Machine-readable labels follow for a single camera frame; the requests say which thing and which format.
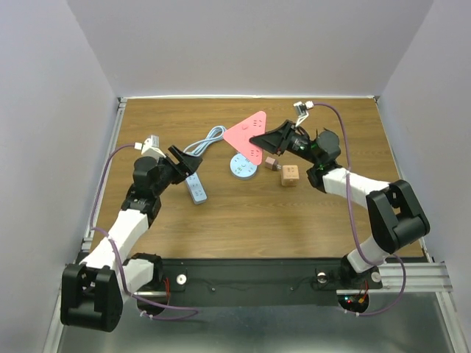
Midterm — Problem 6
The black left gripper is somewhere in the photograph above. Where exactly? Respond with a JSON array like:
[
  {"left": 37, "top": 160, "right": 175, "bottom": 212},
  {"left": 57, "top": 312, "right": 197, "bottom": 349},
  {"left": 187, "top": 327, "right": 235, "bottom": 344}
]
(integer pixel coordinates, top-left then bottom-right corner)
[{"left": 152, "top": 146, "right": 202, "bottom": 196}]

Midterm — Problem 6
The pink triangular power strip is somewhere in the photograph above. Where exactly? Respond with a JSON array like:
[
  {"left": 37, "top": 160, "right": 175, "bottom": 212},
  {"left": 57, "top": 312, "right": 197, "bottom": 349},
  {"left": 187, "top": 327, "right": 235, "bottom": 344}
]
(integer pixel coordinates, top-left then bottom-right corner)
[{"left": 223, "top": 111, "right": 266, "bottom": 165}]

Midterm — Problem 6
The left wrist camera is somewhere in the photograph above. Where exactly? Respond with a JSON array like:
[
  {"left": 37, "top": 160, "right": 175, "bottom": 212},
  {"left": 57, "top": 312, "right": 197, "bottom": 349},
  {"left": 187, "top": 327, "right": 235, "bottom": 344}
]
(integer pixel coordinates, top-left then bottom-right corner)
[{"left": 134, "top": 135, "right": 165, "bottom": 160}]

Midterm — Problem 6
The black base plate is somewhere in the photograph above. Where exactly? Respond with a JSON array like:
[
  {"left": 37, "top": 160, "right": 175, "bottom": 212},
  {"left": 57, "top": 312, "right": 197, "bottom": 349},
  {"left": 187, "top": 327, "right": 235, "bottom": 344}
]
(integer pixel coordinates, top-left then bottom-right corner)
[{"left": 138, "top": 258, "right": 382, "bottom": 307}]

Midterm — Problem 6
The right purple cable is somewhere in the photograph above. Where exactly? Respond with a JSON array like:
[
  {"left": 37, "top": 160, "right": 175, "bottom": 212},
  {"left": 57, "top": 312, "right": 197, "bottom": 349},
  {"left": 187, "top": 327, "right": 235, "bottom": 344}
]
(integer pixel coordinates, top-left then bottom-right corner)
[{"left": 311, "top": 102, "right": 408, "bottom": 317}]

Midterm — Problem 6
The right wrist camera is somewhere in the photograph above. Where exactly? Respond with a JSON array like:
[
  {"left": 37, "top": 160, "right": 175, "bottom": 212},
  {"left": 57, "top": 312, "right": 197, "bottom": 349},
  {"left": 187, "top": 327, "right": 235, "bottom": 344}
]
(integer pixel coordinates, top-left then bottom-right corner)
[{"left": 293, "top": 101, "right": 314, "bottom": 127}]

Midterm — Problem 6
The aluminium left rail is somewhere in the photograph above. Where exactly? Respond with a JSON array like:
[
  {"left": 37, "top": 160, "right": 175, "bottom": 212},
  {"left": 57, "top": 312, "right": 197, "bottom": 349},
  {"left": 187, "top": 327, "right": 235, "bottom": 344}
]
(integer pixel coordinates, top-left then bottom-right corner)
[{"left": 74, "top": 97, "right": 127, "bottom": 263}]

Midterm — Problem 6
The white power strip cable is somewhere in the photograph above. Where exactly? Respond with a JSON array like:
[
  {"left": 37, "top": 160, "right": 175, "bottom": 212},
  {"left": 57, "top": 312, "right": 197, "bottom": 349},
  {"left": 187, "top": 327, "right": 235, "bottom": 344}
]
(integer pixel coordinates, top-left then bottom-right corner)
[{"left": 182, "top": 125, "right": 228, "bottom": 155}]

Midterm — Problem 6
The small pink plug adapter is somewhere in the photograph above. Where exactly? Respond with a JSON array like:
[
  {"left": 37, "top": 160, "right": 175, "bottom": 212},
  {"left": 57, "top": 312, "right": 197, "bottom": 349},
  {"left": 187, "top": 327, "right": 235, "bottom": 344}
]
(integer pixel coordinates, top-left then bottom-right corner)
[{"left": 264, "top": 157, "right": 282, "bottom": 171}]

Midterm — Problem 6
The purple cable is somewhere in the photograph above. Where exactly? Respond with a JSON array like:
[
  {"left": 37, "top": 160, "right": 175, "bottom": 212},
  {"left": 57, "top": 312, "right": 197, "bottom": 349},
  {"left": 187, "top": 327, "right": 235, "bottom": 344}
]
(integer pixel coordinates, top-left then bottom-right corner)
[
  {"left": 90, "top": 143, "right": 199, "bottom": 321},
  {"left": 311, "top": 102, "right": 408, "bottom": 317}
]

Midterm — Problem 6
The white round power strip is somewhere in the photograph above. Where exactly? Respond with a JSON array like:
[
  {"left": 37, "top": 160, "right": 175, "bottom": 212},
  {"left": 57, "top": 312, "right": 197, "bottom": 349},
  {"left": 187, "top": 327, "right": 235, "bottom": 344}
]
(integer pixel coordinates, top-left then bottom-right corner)
[{"left": 230, "top": 153, "right": 258, "bottom": 180}]

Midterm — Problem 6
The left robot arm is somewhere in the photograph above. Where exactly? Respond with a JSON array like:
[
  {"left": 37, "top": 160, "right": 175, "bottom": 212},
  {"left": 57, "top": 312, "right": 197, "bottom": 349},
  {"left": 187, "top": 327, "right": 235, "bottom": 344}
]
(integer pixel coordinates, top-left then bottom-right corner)
[{"left": 60, "top": 146, "right": 202, "bottom": 332}]

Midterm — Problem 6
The white rectangular power strip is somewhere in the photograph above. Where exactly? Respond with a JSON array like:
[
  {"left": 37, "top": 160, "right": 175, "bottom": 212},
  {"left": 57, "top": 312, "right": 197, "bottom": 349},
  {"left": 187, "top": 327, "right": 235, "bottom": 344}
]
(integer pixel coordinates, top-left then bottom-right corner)
[{"left": 185, "top": 173, "right": 208, "bottom": 204}]

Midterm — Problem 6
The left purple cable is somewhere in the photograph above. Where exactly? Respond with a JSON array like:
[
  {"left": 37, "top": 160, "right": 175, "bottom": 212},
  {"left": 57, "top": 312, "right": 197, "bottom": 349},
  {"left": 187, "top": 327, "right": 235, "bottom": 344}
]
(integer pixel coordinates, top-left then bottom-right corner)
[{"left": 90, "top": 143, "right": 199, "bottom": 321}]

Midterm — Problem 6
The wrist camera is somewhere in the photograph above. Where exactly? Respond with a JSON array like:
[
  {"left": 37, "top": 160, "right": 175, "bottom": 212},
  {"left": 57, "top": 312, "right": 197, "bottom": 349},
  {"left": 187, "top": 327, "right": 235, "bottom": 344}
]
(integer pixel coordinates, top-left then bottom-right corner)
[
  {"left": 293, "top": 101, "right": 314, "bottom": 127},
  {"left": 134, "top": 135, "right": 165, "bottom": 160}
]

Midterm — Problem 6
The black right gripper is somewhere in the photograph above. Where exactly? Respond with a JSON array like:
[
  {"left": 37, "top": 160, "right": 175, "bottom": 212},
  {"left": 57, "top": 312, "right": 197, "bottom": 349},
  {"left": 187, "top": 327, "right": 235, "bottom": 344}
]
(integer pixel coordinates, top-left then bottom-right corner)
[{"left": 249, "top": 118, "right": 320, "bottom": 165}]

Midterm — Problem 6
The aluminium front rail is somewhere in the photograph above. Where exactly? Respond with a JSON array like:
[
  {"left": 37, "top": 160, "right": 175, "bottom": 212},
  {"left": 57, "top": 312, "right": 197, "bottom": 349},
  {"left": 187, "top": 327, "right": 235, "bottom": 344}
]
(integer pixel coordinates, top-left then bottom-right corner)
[{"left": 144, "top": 258, "right": 452, "bottom": 297}]

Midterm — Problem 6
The aluminium rail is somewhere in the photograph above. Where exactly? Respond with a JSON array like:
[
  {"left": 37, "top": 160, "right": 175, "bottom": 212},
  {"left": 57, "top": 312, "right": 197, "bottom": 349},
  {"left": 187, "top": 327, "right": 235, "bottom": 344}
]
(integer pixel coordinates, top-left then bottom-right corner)
[
  {"left": 144, "top": 258, "right": 452, "bottom": 297},
  {"left": 74, "top": 97, "right": 127, "bottom": 263}
]

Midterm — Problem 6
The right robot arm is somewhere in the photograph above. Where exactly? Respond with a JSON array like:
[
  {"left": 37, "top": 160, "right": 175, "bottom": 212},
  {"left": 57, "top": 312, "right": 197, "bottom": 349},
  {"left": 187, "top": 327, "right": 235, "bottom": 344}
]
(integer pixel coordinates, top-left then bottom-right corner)
[{"left": 250, "top": 121, "right": 431, "bottom": 287}]

